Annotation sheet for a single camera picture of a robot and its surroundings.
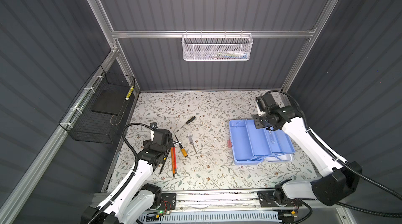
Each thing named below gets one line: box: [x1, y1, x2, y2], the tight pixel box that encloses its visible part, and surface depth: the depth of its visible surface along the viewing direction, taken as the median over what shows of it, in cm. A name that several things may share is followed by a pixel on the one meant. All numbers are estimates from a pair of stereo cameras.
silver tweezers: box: [187, 133, 198, 155], surface depth 98 cm
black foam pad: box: [90, 90, 130, 116], surface depth 76 cm
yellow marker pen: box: [125, 85, 134, 100], surface depth 83 cm
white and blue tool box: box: [228, 119, 296, 165], surface depth 84 cm
